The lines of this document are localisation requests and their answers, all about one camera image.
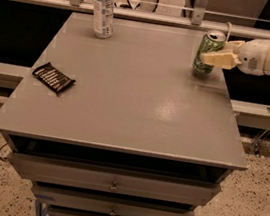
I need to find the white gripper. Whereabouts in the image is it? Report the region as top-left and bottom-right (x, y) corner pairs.
(200, 39), (270, 76)

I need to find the green soda can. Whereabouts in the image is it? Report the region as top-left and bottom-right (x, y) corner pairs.
(193, 29), (226, 74)

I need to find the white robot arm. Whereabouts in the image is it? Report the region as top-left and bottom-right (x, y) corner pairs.
(200, 38), (270, 76)

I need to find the clear plastic water bottle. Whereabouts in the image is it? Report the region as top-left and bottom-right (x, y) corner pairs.
(93, 0), (114, 39)

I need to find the grey drawer cabinet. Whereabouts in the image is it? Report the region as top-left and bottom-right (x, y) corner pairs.
(0, 13), (246, 213)

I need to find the black snack packet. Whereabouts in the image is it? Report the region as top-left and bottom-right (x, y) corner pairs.
(32, 62), (75, 94)

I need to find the top grey drawer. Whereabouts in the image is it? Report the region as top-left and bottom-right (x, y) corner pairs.
(8, 153), (221, 206)

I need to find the middle grey drawer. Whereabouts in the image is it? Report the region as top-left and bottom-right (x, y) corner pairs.
(32, 185), (194, 216)

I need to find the white cable loop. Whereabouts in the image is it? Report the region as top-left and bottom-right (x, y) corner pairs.
(222, 20), (234, 41)

